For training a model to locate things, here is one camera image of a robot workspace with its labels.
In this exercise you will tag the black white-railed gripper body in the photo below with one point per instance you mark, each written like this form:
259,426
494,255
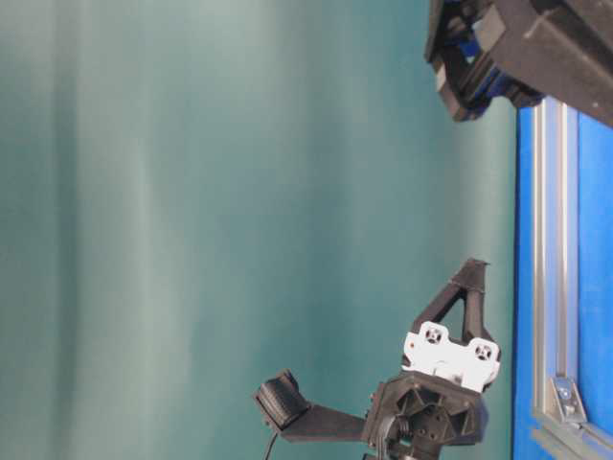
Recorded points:
436,400

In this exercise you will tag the black teal-trimmed gripper body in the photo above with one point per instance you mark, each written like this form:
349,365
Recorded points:
523,51

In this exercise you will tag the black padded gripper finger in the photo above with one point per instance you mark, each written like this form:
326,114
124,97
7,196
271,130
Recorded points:
296,419

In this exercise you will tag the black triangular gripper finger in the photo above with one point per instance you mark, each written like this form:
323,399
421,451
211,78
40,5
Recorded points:
468,285

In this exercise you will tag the silver aluminium extrusion frame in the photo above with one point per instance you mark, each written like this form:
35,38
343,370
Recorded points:
564,427

